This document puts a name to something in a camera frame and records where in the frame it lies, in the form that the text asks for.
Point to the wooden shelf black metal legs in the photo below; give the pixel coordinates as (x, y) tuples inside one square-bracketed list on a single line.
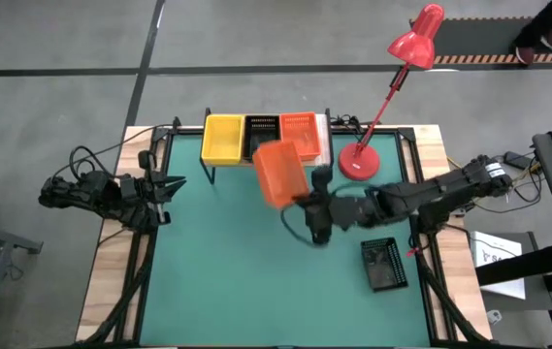
[(325, 145)]

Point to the red desk lamp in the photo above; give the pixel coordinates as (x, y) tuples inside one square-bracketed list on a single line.
[(359, 162)]

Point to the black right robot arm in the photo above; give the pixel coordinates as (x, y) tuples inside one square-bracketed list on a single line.
[(431, 196)]

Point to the pink tag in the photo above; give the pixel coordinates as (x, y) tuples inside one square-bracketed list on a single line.
[(409, 251)]

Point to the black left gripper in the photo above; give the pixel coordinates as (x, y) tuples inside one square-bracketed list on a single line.
[(149, 208)]

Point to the black metal table frame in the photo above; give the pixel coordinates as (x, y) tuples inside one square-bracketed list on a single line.
[(407, 132)]

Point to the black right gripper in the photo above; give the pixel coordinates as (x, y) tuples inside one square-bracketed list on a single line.
[(319, 213)]

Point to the white printed box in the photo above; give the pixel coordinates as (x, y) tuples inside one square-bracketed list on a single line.
[(494, 262)]

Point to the green table mat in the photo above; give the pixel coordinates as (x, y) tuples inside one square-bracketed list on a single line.
[(237, 271)]

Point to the black hazard striped floor mat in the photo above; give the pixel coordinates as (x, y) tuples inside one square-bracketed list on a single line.
[(479, 39)]

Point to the black power adapter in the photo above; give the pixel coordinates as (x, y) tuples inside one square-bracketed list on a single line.
[(515, 160)]

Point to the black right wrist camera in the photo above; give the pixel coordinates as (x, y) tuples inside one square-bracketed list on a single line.
[(320, 237)]

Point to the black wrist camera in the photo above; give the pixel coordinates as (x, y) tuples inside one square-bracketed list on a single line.
[(320, 237), (127, 188)]

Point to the person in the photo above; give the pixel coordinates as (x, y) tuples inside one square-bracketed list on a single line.
[(547, 19)]

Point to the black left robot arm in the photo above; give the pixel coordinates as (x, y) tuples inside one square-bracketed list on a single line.
[(76, 194)]

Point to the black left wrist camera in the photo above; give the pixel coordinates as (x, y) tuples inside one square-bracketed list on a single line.
[(127, 188)]

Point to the small white object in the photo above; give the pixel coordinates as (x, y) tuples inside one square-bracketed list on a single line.
[(494, 317)]

